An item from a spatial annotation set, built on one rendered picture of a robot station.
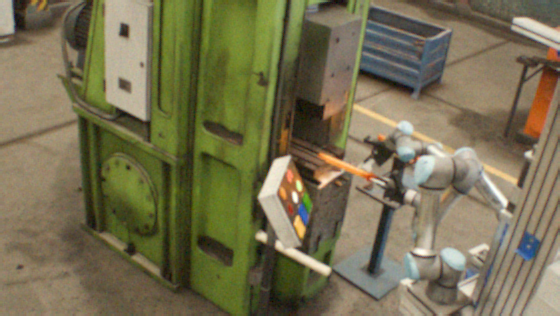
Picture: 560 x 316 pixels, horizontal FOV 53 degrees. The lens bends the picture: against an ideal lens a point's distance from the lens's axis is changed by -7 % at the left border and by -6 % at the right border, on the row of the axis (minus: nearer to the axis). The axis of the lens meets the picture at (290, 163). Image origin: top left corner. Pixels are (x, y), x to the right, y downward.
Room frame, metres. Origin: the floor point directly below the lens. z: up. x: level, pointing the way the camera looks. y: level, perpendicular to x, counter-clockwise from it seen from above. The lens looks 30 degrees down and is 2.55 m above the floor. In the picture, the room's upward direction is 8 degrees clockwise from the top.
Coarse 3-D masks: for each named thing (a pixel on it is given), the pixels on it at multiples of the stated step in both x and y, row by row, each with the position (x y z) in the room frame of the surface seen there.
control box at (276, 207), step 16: (288, 160) 2.36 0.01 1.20; (272, 176) 2.24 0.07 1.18; (288, 176) 2.27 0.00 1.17; (272, 192) 2.09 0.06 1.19; (288, 192) 2.20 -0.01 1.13; (304, 192) 2.36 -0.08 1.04; (272, 208) 2.07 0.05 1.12; (288, 208) 2.12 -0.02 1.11; (304, 208) 2.28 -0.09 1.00; (272, 224) 2.07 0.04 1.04; (288, 224) 2.06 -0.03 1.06; (288, 240) 2.06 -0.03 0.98
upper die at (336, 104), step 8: (296, 96) 2.77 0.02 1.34; (344, 96) 2.84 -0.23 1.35; (296, 104) 2.77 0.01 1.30; (304, 104) 2.74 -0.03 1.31; (312, 104) 2.72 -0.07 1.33; (328, 104) 2.70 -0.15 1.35; (336, 104) 2.78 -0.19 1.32; (304, 112) 2.74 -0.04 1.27; (312, 112) 2.71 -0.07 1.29; (320, 112) 2.69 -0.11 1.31; (328, 112) 2.72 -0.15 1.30; (336, 112) 2.79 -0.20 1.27
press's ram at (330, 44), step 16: (320, 16) 2.79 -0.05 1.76; (336, 16) 2.83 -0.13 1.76; (352, 16) 2.87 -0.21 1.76; (304, 32) 2.71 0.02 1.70; (320, 32) 2.67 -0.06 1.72; (336, 32) 2.68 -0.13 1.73; (352, 32) 2.81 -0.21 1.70; (304, 48) 2.71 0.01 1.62; (320, 48) 2.66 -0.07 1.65; (336, 48) 2.70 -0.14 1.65; (352, 48) 2.84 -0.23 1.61; (304, 64) 2.70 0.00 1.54; (320, 64) 2.65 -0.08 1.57; (336, 64) 2.72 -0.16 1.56; (352, 64) 2.86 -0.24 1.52; (304, 80) 2.69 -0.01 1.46; (320, 80) 2.65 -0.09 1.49; (336, 80) 2.74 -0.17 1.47; (304, 96) 2.69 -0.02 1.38; (320, 96) 2.64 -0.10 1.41; (336, 96) 2.76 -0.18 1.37
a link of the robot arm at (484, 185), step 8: (456, 152) 2.51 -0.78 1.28; (464, 152) 2.47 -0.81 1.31; (472, 152) 2.49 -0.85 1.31; (480, 168) 2.43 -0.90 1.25; (480, 176) 2.42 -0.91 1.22; (480, 184) 2.42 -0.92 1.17; (488, 184) 2.43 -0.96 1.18; (480, 192) 2.44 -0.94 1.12; (488, 192) 2.42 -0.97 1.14; (496, 192) 2.43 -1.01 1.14; (488, 200) 2.43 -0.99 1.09; (496, 200) 2.42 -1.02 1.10; (504, 200) 2.43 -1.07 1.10; (496, 208) 2.42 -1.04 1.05; (504, 208) 2.41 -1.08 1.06; (496, 216) 2.44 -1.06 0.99
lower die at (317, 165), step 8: (304, 144) 2.92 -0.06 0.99; (296, 152) 2.83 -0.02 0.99; (304, 152) 2.83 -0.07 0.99; (328, 152) 2.87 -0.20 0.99; (296, 160) 2.76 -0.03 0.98; (304, 160) 2.77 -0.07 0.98; (312, 160) 2.76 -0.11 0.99; (320, 160) 2.77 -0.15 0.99; (312, 168) 2.70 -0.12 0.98; (320, 168) 2.73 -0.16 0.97; (328, 168) 2.80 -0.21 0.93; (312, 176) 2.68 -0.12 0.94
